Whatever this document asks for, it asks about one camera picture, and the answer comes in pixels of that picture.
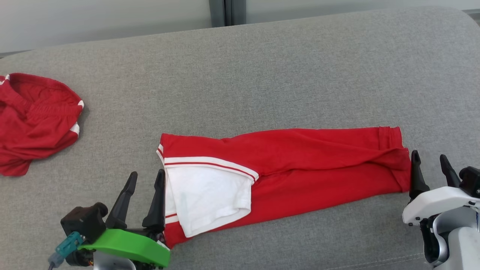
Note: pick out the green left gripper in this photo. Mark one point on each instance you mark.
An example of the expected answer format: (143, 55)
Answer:
(131, 245)

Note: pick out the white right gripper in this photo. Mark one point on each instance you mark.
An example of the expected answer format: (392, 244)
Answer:
(438, 202)

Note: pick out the red white striped jersey shirt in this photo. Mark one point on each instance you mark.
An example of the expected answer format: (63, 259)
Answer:
(307, 168)

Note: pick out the red shorts with white trim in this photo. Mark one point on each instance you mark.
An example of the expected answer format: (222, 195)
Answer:
(33, 120)

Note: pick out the grey fabric sofa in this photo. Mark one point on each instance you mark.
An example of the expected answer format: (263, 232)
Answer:
(262, 75)

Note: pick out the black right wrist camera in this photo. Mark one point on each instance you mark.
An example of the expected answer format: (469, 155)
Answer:
(471, 182)

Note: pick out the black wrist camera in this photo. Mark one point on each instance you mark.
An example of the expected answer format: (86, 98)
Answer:
(84, 221)
(471, 182)

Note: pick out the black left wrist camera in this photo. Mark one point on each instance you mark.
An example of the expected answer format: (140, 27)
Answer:
(84, 221)

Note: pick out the grey partition post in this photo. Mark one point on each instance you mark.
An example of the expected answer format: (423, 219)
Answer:
(216, 13)
(236, 11)

